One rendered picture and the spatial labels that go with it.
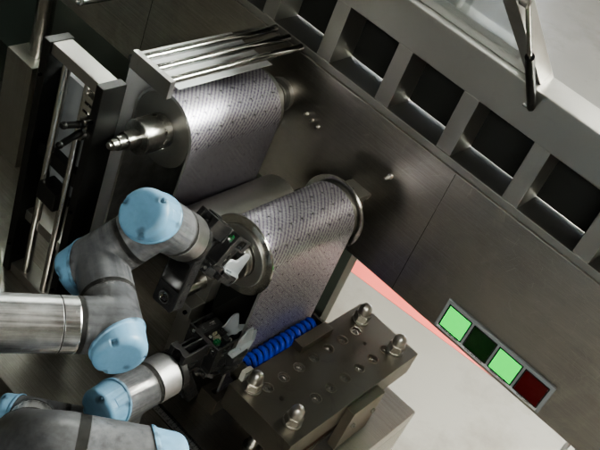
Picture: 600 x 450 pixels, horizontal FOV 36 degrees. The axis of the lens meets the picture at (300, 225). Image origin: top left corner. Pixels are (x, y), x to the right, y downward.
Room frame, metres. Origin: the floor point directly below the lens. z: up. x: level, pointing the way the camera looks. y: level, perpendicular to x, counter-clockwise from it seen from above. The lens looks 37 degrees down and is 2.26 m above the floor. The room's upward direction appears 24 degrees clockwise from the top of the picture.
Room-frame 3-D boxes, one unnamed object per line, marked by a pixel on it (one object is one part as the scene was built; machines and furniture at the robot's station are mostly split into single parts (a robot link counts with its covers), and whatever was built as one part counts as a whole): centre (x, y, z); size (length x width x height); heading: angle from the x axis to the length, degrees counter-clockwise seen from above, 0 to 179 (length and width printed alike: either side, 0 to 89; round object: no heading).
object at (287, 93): (1.57, 0.16, 1.33); 0.07 x 0.07 x 0.07; 62
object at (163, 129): (1.29, 0.30, 1.33); 0.06 x 0.06 x 0.06; 62
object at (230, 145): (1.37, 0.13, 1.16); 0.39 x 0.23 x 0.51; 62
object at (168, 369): (1.00, 0.11, 1.11); 0.08 x 0.05 x 0.08; 62
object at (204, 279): (1.18, 0.12, 1.05); 0.06 x 0.05 x 0.31; 152
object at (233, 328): (1.17, 0.04, 1.11); 0.09 x 0.03 x 0.06; 154
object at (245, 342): (1.16, 0.01, 1.11); 0.09 x 0.03 x 0.06; 151
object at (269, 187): (1.36, 0.12, 1.17); 0.26 x 0.12 x 0.12; 152
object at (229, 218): (1.20, 0.07, 1.25); 0.15 x 0.01 x 0.15; 62
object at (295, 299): (1.28, -0.04, 1.11); 0.23 x 0.01 x 0.18; 152
